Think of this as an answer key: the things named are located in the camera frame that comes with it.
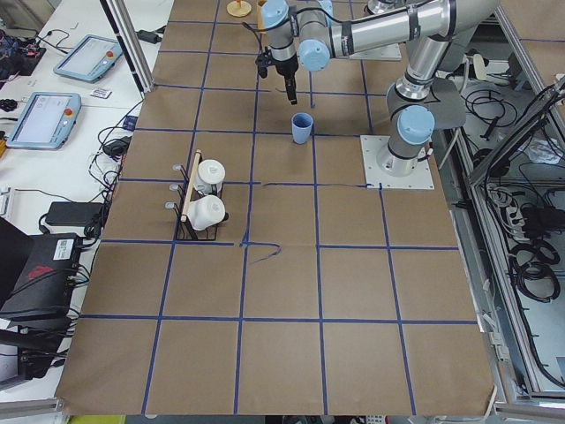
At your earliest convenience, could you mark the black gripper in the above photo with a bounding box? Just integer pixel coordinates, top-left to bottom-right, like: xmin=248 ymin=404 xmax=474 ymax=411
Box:
xmin=255 ymin=50 xmax=298 ymax=105

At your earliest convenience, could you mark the light blue cup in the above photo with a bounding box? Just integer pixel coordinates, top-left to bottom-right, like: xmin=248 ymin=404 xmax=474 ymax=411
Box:
xmin=291 ymin=112 xmax=313 ymax=144

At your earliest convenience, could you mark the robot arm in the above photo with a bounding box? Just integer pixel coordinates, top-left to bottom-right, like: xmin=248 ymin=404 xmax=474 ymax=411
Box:
xmin=255 ymin=1 xmax=499 ymax=179

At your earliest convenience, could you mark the wooden mug tree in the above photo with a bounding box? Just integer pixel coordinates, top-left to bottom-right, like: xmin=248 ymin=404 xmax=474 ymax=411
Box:
xmin=226 ymin=0 xmax=252 ymax=18

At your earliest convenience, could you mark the white mug rear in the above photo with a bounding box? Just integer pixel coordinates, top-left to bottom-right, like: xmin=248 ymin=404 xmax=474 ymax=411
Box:
xmin=194 ymin=159 xmax=226 ymax=195

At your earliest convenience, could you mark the white mug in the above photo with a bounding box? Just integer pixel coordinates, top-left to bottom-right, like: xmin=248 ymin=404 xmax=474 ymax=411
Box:
xmin=188 ymin=194 xmax=229 ymax=231
xmin=194 ymin=159 xmax=226 ymax=195

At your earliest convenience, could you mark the white mug front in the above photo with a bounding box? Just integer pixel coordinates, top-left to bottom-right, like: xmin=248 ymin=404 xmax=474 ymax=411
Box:
xmin=188 ymin=194 xmax=229 ymax=231

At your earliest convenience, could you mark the wooden rack rod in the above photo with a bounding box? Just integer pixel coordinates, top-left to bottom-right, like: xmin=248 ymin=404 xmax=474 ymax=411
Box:
xmin=180 ymin=149 xmax=202 ymax=223

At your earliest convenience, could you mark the black mug rack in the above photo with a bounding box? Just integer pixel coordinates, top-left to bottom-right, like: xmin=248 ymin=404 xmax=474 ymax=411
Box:
xmin=165 ymin=159 xmax=229 ymax=240

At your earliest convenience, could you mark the teach pendant far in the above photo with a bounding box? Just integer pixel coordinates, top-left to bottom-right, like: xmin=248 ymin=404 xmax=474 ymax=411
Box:
xmin=53 ymin=34 xmax=123 ymax=82

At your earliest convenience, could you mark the teach pendant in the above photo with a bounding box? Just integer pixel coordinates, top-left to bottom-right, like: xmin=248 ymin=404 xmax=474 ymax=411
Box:
xmin=6 ymin=92 xmax=82 ymax=150
xmin=53 ymin=34 xmax=123 ymax=82

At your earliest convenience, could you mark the black power adapter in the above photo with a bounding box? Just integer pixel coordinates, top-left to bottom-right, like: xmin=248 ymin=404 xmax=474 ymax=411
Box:
xmin=38 ymin=201 xmax=103 ymax=234

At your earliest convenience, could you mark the teach pendant near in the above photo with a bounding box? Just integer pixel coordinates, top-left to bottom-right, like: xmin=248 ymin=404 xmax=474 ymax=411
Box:
xmin=6 ymin=92 xmax=82 ymax=150

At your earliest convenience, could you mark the black computer box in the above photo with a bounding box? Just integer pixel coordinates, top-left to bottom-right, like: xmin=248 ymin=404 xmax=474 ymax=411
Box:
xmin=1 ymin=219 xmax=82 ymax=322

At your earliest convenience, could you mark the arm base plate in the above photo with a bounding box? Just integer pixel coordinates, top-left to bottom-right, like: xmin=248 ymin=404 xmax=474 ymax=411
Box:
xmin=345 ymin=43 xmax=402 ymax=62
xmin=360 ymin=135 xmax=434 ymax=190

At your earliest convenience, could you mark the aluminium frame post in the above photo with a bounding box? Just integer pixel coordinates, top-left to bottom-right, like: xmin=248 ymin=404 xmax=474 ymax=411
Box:
xmin=100 ymin=0 xmax=154 ymax=94

